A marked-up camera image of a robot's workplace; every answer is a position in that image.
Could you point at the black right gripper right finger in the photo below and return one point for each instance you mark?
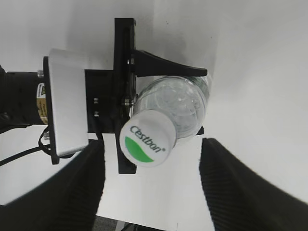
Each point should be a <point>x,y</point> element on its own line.
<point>239,199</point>

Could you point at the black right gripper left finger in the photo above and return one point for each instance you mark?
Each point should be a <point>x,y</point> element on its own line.
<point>68,201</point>

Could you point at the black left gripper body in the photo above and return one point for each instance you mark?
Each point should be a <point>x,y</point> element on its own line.
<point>111,94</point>

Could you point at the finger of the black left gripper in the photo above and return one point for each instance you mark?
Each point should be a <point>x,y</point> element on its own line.
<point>201,131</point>
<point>147,64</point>

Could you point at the clear Cestbon water bottle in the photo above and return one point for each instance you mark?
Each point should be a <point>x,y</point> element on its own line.
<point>183,99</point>

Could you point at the white green bottle cap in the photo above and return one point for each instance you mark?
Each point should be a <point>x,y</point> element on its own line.
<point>147,139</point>

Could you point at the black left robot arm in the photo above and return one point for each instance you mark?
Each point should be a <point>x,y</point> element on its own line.
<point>25,96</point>

